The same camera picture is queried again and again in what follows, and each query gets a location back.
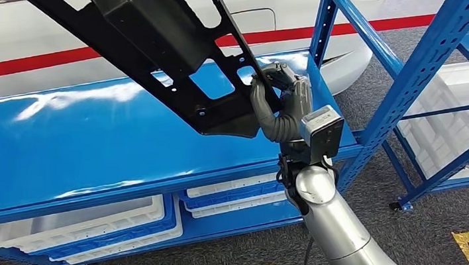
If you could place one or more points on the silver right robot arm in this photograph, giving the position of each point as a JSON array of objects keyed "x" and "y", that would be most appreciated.
[{"x": 338, "y": 225}]

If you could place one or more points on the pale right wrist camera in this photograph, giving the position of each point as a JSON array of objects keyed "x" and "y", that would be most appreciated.
[{"x": 323, "y": 132}]

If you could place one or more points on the blue plastic bin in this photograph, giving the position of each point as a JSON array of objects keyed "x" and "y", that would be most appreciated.
[
  {"x": 114, "y": 239},
  {"x": 233, "y": 195}
]

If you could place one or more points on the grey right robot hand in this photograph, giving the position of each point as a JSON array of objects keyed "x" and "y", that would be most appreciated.
[{"x": 297, "y": 98}]

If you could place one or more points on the black plastic panel part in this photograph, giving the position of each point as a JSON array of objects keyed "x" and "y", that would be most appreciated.
[{"x": 147, "y": 22}]

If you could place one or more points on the white car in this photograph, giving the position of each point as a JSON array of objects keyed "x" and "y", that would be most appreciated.
[{"x": 7, "y": 33}]

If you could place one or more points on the red barrier belt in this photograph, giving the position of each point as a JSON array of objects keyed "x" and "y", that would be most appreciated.
[
  {"x": 10, "y": 66},
  {"x": 285, "y": 35}
]

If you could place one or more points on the white plastic bin stack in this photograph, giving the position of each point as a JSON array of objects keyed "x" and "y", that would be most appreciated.
[{"x": 451, "y": 133}]

